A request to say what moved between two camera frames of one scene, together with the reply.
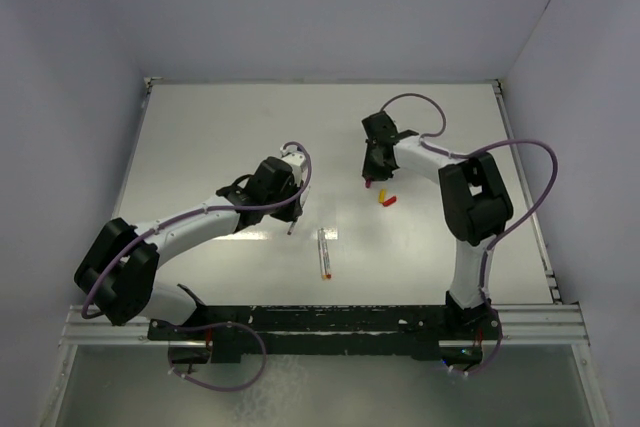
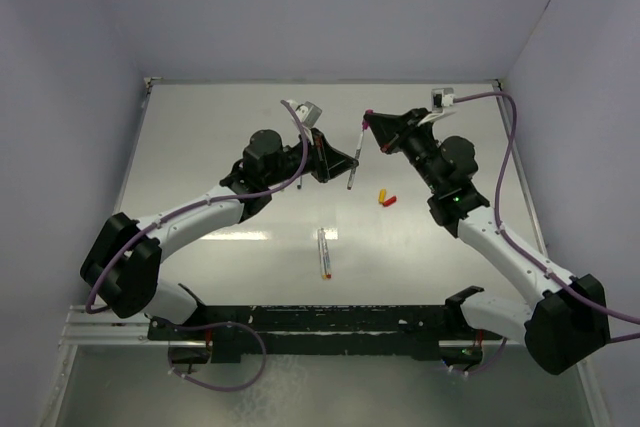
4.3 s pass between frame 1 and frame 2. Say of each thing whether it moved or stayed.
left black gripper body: moved
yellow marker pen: stayed
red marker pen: stayed
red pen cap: stayed
